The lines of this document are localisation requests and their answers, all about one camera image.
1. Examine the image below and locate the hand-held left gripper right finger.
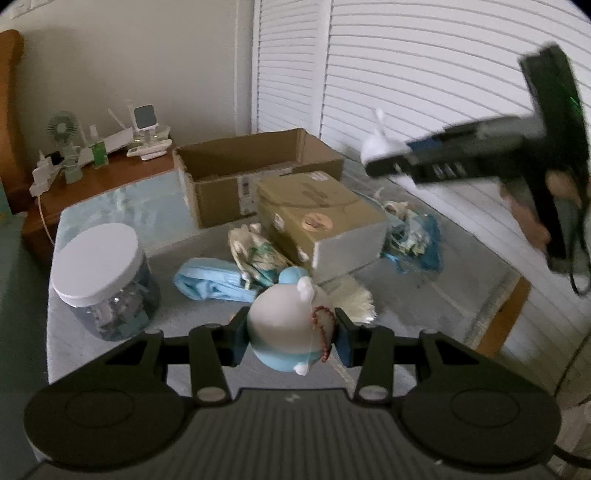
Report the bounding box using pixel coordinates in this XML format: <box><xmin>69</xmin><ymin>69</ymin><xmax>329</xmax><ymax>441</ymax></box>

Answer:
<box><xmin>335</xmin><ymin>308</ymin><xmax>481</xmax><ymax>402</ymax></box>

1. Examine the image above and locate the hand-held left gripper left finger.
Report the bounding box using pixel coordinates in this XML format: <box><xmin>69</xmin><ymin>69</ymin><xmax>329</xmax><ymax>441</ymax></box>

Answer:
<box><xmin>105</xmin><ymin>308</ymin><xmax>252</xmax><ymax>403</ymax></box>

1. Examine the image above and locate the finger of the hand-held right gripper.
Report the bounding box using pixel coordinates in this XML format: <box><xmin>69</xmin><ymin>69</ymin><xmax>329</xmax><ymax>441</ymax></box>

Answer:
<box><xmin>367</xmin><ymin>148</ymin><xmax>486</xmax><ymax>184</ymax></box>
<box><xmin>409</xmin><ymin>119</ymin><xmax>485</xmax><ymax>155</ymax></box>

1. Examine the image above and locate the red bead string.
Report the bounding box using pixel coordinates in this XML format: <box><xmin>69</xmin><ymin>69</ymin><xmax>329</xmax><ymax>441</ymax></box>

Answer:
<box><xmin>311</xmin><ymin>307</ymin><xmax>337</xmax><ymax>362</ymax></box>

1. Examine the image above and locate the white fringed cloth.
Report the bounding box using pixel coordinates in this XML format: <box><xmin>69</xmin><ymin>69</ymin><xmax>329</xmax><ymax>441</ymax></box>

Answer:
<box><xmin>323</xmin><ymin>274</ymin><xmax>377</xmax><ymax>326</ymax></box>

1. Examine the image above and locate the white and blue plush toy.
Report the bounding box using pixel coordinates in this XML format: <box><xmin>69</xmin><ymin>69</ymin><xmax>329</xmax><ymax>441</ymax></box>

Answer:
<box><xmin>247</xmin><ymin>267</ymin><xmax>334</xmax><ymax>376</ymax></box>

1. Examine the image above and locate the white face mask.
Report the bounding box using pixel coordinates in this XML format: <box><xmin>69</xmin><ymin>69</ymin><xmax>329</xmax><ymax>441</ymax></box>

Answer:
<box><xmin>360</xmin><ymin>108</ymin><xmax>416</xmax><ymax>185</ymax></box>

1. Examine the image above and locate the blue face mask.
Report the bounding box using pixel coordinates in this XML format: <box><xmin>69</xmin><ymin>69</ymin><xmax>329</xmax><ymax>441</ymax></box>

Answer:
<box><xmin>173</xmin><ymin>258</ymin><xmax>259</xmax><ymax>303</ymax></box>

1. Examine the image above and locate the blue and white bag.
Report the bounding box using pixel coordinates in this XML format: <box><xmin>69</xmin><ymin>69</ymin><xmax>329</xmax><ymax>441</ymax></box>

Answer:
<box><xmin>376</xmin><ymin>189</ymin><xmax>444</xmax><ymax>275</ymax></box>

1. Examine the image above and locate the cardboard box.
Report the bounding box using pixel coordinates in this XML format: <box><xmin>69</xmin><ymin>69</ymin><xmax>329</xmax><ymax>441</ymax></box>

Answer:
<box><xmin>172</xmin><ymin>128</ymin><xmax>346</xmax><ymax>229</ymax></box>

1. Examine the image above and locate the person's right hand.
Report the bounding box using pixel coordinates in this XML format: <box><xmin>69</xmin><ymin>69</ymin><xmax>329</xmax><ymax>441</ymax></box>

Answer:
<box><xmin>502</xmin><ymin>172</ymin><xmax>583</xmax><ymax>252</ymax></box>

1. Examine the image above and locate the wide white louvered door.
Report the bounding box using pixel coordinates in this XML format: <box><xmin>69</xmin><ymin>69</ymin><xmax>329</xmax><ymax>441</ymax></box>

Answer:
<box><xmin>318</xmin><ymin>0</ymin><xmax>591</xmax><ymax>402</ymax></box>

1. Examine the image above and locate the grey quilted blanket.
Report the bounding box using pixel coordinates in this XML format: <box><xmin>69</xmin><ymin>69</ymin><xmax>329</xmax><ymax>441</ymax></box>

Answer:
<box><xmin>46</xmin><ymin>217</ymin><xmax>522</xmax><ymax>416</ymax></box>

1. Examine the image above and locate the closed tan box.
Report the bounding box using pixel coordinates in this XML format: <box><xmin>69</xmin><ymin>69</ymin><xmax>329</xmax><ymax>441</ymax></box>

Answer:
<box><xmin>255</xmin><ymin>172</ymin><xmax>389</xmax><ymax>283</ymax></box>

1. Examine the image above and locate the brown wooden board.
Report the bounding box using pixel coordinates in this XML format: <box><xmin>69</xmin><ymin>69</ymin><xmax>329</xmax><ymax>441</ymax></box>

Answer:
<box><xmin>475</xmin><ymin>277</ymin><xmax>532</xmax><ymax>358</ymax></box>

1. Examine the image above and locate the light blue towel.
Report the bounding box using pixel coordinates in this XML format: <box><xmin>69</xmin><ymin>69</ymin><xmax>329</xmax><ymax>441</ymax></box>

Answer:
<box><xmin>55</xmin><ymin>168</ymin><xmax>204</xmax><ymax>259</ymax></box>

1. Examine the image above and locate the clear jar with white lid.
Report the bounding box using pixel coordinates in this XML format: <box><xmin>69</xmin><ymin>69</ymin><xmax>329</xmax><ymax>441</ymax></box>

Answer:
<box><xmin>50</xmin><ymin>224</ymin><xmax>161</xmax><ymax>341</ymax></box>

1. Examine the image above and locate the narrow white louvered door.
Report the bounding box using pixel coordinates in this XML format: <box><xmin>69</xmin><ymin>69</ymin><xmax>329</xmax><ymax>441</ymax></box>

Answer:
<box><xmin>252</xmin><ymin>0</ymin><xmax>333</xmax><ymax>139</ymax></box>

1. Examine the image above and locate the wooden nightstand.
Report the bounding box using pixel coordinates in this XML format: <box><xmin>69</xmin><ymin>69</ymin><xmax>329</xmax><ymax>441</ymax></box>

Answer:
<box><xmin>22</xmin><ymin>148</ymin><xmax>178</xmax><ymax>264</ymax></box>

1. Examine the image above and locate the teal bed sheet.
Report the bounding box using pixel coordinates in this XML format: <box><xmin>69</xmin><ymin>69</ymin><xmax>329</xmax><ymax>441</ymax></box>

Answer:
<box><xmin>0</xmin><ymin>185</ymin><xmax>61</xmax><ymax>462</ymax></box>

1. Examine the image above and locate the green spray bottle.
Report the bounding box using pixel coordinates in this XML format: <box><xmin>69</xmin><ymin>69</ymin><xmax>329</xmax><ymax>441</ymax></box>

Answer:
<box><xmin>90</xmin><ymin>124</ymin><xmax>109</xmax><ymax>168</ymax></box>

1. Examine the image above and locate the white router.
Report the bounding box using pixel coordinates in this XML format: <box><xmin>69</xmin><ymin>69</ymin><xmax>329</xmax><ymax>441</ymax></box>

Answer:
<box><xmin>76</xmin><ymin>108</ymin><xmax>139</xmax><ymax>167</ymax></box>

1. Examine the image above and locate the white stand with screen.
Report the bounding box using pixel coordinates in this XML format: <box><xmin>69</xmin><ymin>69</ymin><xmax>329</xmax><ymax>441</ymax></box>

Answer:
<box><xmin>126</xmin><ymin>99</ymin><xmax>172</xmax><ymax>161</ymax></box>

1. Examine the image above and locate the white power strip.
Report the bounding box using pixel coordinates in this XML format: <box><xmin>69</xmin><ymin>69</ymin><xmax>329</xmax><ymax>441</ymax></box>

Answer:
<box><xmin>30</xmin><ymin>152</ymin><xmax>65</xmax><ymax>197</ymax></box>

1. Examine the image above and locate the small green desk fan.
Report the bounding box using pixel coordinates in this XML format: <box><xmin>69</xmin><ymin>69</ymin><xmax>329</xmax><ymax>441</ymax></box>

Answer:
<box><xmin>46</xmin><ymin>111</ymin><xmax>84</xmax><ymax>184</ymax></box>

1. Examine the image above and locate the white power cable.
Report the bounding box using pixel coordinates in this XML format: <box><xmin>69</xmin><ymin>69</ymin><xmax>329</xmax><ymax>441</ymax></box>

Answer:
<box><xmin>37</xmin><ymin>194</ymin><xmax>57</xmax><ymax>246</ymax></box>

